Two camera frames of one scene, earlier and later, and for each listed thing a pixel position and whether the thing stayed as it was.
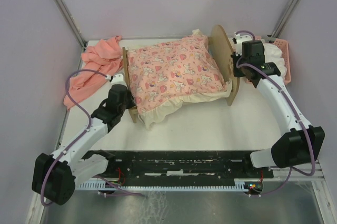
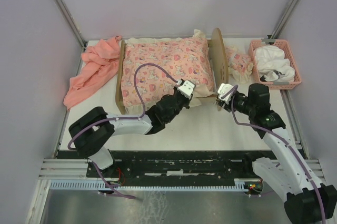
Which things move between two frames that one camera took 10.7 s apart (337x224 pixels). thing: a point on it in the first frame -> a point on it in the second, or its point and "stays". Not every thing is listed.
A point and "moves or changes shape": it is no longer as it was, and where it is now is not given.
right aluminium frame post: [291, 6] stays
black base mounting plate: [183, 168] stays
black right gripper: [236, 72] -> [225, 106]
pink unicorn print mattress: [164, 77] moves or changes shape
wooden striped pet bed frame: [222, 48] -> [219, 58]
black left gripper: [131, 103] -> [188, 101]
